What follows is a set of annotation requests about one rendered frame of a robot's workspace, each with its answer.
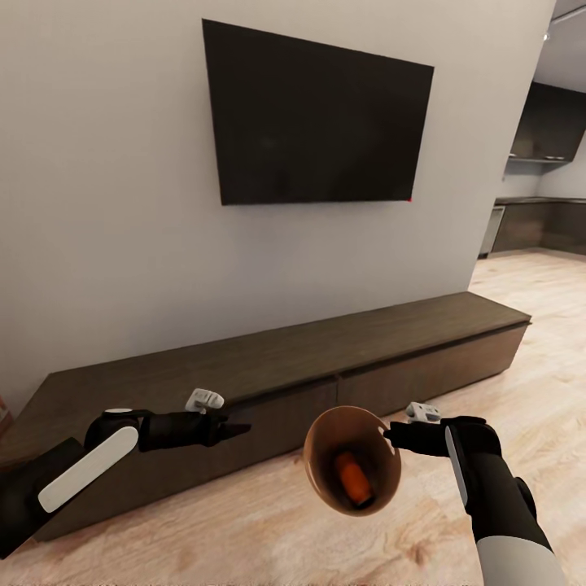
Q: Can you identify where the trash can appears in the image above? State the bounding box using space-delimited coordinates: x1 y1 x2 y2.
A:
304 406 402 518

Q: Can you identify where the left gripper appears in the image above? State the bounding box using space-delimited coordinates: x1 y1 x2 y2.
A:
167 411 251 448

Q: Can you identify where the can of soda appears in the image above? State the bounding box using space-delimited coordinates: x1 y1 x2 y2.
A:
332 449 373 506

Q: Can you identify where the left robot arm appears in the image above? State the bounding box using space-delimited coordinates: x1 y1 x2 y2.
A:
0 388 251 561

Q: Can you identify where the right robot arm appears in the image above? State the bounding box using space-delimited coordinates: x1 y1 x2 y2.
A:
383 402 570 586

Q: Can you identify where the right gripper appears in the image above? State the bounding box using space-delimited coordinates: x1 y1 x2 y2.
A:
383 422 436 456

